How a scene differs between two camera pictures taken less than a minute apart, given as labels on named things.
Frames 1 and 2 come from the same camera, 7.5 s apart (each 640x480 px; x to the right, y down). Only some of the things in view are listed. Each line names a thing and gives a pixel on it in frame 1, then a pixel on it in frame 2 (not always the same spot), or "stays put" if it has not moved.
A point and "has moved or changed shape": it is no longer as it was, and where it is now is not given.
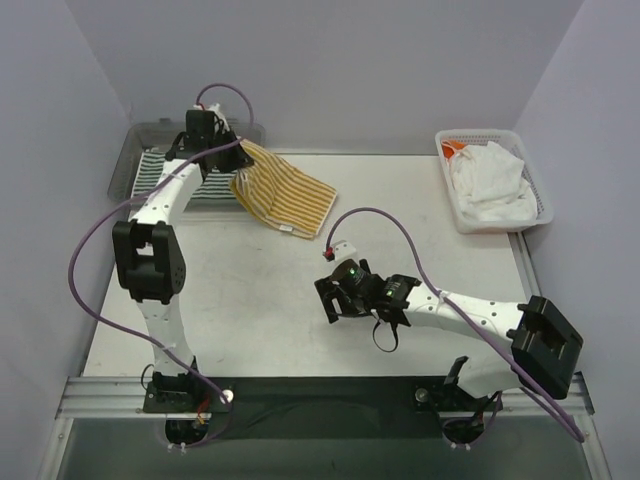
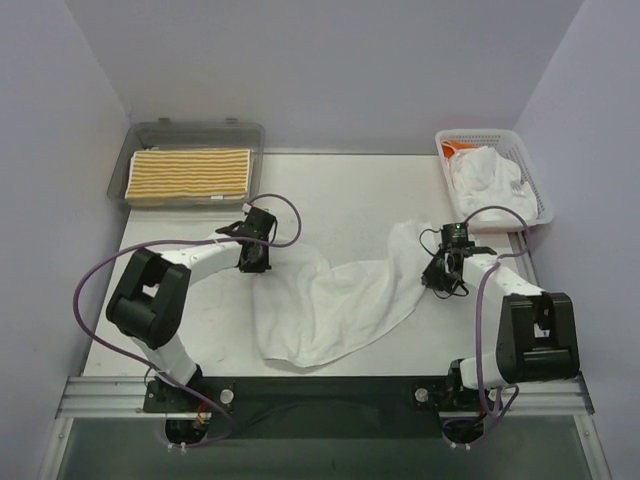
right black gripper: x=333 y=298 -> x=445 y=270
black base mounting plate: x=320 y=401 stays put
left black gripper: x=228 y=159 -> x=254 y=255
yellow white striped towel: x=280 y=194 has moved or changed shape
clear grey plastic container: x=140 y=134 stays put
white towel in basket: x=490 y=184 stays put
